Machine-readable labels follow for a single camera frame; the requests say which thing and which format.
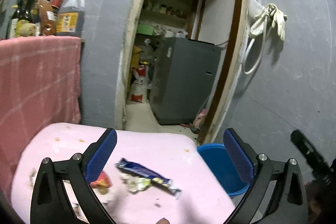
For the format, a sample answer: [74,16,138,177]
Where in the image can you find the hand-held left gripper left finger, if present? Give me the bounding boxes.
[30,128,118,224]

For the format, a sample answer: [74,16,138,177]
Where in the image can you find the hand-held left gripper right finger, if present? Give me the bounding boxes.
[223,128,309,224]

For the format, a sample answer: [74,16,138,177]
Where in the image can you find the green box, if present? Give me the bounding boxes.
[136,24,155,36]

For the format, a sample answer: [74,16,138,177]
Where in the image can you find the blue plastic bucket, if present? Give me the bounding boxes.
[197,143,251,198]

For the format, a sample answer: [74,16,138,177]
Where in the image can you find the white and red sack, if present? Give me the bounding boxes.
[128,64,150,103]

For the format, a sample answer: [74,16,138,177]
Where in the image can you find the grey washing machine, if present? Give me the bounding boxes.
[151,36,222,126]

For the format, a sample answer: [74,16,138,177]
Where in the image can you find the wooden door frame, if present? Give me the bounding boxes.
[114,0,254,146]

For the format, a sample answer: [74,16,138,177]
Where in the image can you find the torn red carton piece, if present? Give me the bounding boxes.
[90,170,113,195]

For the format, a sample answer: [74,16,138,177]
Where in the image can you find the clear plastic bag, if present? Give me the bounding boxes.
[248,0,264,20]

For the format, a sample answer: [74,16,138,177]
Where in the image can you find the dark blue snack wrapper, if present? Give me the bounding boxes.
[115,158,182,200]

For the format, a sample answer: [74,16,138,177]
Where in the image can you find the cream rubber gloves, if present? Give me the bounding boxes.
[249,3,287,40]

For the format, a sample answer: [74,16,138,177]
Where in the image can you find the white hose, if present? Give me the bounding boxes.
[241,29,267,75]

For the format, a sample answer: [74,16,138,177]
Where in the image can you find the pink blanket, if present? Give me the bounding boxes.
[10,122,237,224]

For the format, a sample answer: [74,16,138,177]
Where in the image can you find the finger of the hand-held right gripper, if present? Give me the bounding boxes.
[290,130,334,186]

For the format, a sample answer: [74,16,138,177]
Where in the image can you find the pink slipper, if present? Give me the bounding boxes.
[193,109,208,133]

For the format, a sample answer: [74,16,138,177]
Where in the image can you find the salmon checked cloth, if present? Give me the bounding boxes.
[0,35,82,188]

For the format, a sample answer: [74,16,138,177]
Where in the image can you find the greenish paper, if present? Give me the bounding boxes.
[119,174,153,194]

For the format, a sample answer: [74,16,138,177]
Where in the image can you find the large cooking oil bottle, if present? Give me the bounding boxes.
[56,0,86,37]

